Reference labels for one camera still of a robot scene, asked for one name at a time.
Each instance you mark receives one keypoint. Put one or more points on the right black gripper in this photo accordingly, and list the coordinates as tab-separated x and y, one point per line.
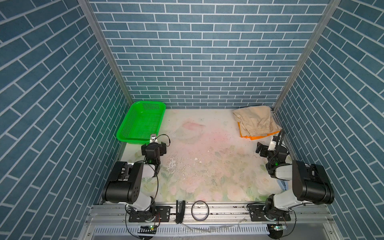
260	146

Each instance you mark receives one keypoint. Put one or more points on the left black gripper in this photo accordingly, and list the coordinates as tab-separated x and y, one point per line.
161	149

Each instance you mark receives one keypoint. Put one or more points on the orange shorts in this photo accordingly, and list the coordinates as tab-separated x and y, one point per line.
253	138

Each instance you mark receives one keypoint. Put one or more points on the green plastic basket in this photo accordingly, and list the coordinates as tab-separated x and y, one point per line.
144	118

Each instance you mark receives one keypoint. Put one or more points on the beige shorts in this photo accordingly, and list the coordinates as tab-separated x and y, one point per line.
256	121

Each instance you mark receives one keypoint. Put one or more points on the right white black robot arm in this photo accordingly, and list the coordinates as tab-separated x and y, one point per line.
310	185

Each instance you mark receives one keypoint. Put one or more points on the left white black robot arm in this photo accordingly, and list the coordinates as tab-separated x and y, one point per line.
123	185

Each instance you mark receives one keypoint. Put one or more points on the right circuit board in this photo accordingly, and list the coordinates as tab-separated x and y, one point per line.
276	229

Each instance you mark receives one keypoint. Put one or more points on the circuit board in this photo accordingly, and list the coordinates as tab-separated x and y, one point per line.
147	230
276	229

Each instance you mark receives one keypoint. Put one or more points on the left circuit board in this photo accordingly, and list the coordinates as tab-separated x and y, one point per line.
147	230

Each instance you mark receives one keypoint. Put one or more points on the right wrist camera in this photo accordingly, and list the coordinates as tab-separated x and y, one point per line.
273	143

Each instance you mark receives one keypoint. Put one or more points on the blue wall clip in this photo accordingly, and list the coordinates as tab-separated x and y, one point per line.
283	185

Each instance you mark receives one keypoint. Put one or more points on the black clamp bracket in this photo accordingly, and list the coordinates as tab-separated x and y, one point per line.
180	211

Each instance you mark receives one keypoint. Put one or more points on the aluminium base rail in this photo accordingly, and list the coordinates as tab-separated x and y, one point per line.
211	220

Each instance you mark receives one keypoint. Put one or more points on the right corner aluminium post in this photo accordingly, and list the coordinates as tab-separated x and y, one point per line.
318	30

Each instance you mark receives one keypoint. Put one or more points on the corner aluminium post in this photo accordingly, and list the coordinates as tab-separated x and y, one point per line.
93	22
318	30

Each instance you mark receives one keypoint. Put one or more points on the left corner aluminium post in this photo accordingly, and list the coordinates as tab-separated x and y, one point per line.
93	22

